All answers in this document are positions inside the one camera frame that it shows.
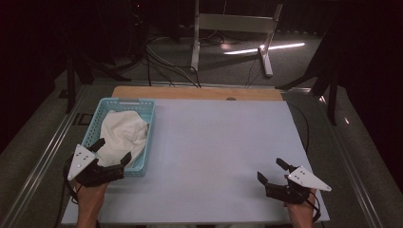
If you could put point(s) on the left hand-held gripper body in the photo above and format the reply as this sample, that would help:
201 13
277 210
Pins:
92 172

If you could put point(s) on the person's left hand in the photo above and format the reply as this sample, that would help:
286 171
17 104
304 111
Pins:
89 198

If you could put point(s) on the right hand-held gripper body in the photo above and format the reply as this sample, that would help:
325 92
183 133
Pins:
294 186

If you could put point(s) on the white cloth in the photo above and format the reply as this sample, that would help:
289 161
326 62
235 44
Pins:
122 136

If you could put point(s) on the black tripod stand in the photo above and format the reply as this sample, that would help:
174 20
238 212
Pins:
88 63
323 72

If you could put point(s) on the person's right hand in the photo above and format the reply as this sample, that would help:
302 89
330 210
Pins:
300 210

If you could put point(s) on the light blue plastic basket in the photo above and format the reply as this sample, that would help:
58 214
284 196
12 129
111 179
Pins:
120 136

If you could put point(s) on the white metal stand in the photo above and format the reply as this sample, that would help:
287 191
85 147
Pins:
233 34

